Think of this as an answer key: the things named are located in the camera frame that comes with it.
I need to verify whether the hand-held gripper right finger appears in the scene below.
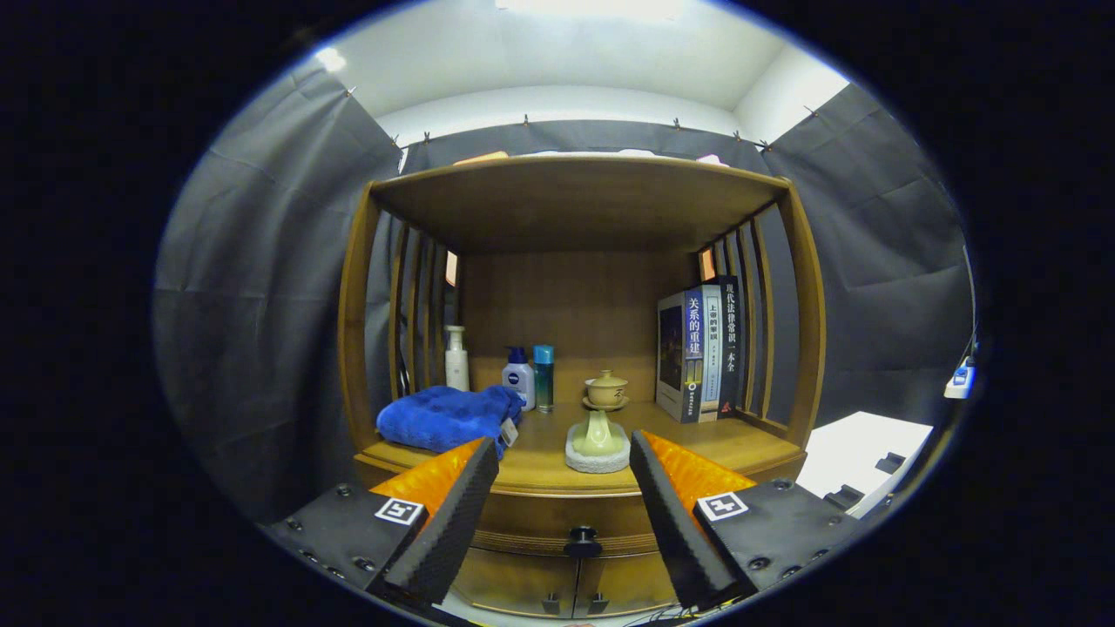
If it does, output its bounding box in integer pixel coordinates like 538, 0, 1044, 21
629, 428, 868, 612

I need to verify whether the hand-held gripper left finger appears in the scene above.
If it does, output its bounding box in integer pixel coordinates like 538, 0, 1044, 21
261, 435, 502, 610

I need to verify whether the wooden drawer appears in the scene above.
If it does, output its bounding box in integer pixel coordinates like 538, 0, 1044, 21
357, 453, 807, 558

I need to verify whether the pale green object white base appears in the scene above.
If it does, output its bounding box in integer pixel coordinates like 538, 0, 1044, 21
564, 409, 632, 475

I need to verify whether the wooden countertop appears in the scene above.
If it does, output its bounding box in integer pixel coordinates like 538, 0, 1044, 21
355, 399, 807, 497

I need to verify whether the white side cabinet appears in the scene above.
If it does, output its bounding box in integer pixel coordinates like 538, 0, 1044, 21
794, 411, 935, 519

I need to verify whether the wooden cabinet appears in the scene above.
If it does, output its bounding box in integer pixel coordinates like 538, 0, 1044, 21
338, 155, 827, 619

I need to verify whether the blue towel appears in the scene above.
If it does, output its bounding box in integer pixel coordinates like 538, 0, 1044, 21
376, 385, 526, 460

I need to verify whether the beige lidded tea cup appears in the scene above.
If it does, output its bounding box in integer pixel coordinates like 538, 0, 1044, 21
582, 369, 630, 412

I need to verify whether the white bottle with blue cap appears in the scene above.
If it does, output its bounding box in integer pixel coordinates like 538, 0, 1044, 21
502, 347, 537, 411

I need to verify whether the white pump bottle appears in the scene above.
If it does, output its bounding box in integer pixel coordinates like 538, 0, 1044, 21
443, 325, 470, 393

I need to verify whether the teal bottle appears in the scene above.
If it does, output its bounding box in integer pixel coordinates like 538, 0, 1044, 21
533, 344, 556, 414

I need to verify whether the book with blue spine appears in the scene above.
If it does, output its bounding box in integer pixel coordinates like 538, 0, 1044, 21
656, 292, 706, 424

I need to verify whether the book with white spine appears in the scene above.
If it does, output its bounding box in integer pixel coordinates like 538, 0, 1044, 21
699, 283, 724, 419

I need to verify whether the book with black spine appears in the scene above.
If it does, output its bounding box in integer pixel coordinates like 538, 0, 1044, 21
714, 275, 741, 417

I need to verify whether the large ceiling light panel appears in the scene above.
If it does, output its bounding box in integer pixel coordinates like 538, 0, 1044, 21
492, 0, 689, 20

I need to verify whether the bundle of cables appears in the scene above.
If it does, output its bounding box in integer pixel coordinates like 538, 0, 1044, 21
627, 601, 698, 626

